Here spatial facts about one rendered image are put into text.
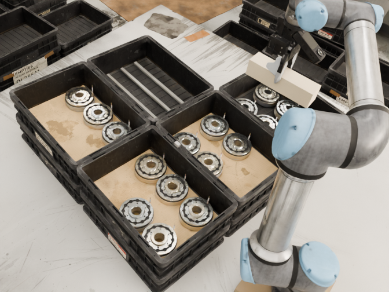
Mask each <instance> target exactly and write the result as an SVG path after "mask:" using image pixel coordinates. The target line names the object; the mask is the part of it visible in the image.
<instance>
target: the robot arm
mask: <svg viewBox="0 0 389 292"><path fill-rule="evenodd" d="M383 16H384V10H383V8H382V7H381V6H379V5H374V4H371V3H369V2H358V1H351V0H289V4H288V7H287V11H286V12H284V13H283V14H282V15H280V16H279V17H278V20H277V21H279V23H278V26H277V29H276V31H275V32H273V34H272V35H271V36H270V39H269V43H268V45H267V48H266V50H268V51H270V52H271V53H272V54H274V55H276V56H277V55H278V57H277V58H276V60H275V62H273V63H272V62H268V63H267V64H266V68H267V69H268V70H269V71H270V72H271V73H272V74H273V75H274V76H275V79H274V83H277V82H279V81H280V80H281V77H282V75H283V73H284V70H285V69H286V67H288V68H290V69H291V68H292V66H293V64H294V62H295V60H296V58H297V56H298V53H299V51H300V47H301V48H302V49H303V50H304V52H305V53H306V54H307V55H308V57H309V58H310V60H311V61H312V62H313V63H314V64H318V63H319V62H320V61H322V59H323V58H324V57H325V56H326V54H325V53H324V52H323V50H322V49H321V48H320V46H319V45H318V44H317V42H316V41H315V40H314V39H313V37H312V36H311V35H310V33H309V32H313V31H318V30H320V29H321V28H322V27H329V28H336V29H340V30H343V34H344V48H345V57H346V74H347V90H348V106H349V110H348V111H347V112H346V114H345V115H343V114H336V113H332V112H325V111H317V110H313V109H311V108H290V109H288V110H287V111H285V112H284V114H283V115H282V117H281V118H280V120H279V122H278V124H277V127H276V130H275V132H274V138H273V142H272V154H273V156H274V157H275V158H276V163H277V165H278V167H279V170H278V173H277V176H276V179H275V182H274V185H273V188H272V191H271V194H270V197H269V200H268V203H267V206H266V209H265V212H264V215H263V218H262V221H261V224H260V227H259V229H257V230H255V231H253V233H252V234H251V236H250V238H243V239H242V240H241V248H240V276H241V278H242V280H243V281H245V282H250V283H253V284H264V285H268V286H271V292H325V291H326V289H327V288H328V287H329V286H331V285H333V284H334V282H335V280H336V278H337V277H338V275H339V272H340V265H339V260H338V258H337V256H336V254H335V253H334V252H333V251H332V250H331V248H330V247H328V246H327V245H325V244H323V243H321V242H318V241H311V242H307V243H305V244H303V245H302V246H295V245H292V243H291V239H292V237H293V234H294V231H295V229H296V226H297V224H298V222H299V219H300V216H301V215H302V212H303V209H304V207H305V205H306V202H307V200H308V197H309V195H310V192H311V190H312V187H313V185H314V182H315V181H317V180H320V179H322V178H323V177H324V176H325V174H326V172H327V169H328V167H335V168H340V169H348V170H352V169H359V168H362V167H364V166H366V165H368V164H370V163H372V162H373V161H374V160H375V159H377V158H378V157H379V156H380V154H381V153H382V152H383V150H384V149H385V147H386V145H387V143H388V141H389V109H388V108H387V107H386V106H385V105H384V98H383V89H382V84H381V75H380V66H379V57H378V51H377V42H376V33H377V32H378V30H379V29H380V27H381V25H382V22H383ZM276 34H277V35H276ZM270 40H271V42H270ZM269 44H270V45H269Z"/></svg>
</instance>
